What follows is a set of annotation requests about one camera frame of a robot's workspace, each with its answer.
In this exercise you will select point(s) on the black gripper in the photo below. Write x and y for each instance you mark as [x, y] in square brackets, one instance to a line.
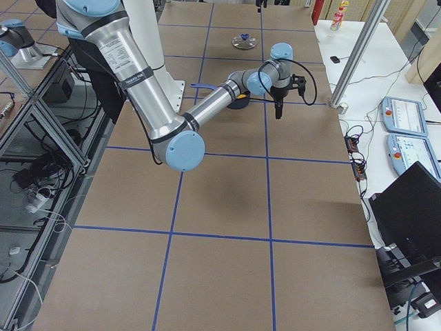
[278, 94]
[259, 9]

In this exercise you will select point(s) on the glass pot lid blue knob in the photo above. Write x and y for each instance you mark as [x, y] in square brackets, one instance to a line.
[244, 41]

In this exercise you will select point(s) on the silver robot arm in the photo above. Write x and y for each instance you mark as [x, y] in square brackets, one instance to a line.
[174, 137]

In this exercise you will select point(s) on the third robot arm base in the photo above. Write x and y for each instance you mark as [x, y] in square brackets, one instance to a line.
[18, 45]

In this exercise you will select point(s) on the red patterned plastic bottle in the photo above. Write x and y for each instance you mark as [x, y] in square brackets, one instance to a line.
[338, 19]

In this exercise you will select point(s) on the upper teach pendant tablet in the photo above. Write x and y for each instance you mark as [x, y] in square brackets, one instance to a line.
[403, 116]

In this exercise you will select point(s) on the teach pendant tablet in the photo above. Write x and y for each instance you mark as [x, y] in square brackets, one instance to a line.
[403, 116]
[404, 150]

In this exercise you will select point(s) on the lower teach pendant tablet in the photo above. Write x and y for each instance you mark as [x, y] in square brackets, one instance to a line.
[404, 150]

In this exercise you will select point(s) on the black laptop on stand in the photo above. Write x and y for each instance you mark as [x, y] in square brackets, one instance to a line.
[408, 215]

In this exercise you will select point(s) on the blue saucepan with handle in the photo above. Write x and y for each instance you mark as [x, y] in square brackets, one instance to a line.
[237, 104]

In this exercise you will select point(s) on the aluminium frame post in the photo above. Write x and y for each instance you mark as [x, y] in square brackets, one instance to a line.
[360, 46]

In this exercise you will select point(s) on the white camera stand column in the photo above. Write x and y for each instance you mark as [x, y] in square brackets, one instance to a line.
[144, 28]

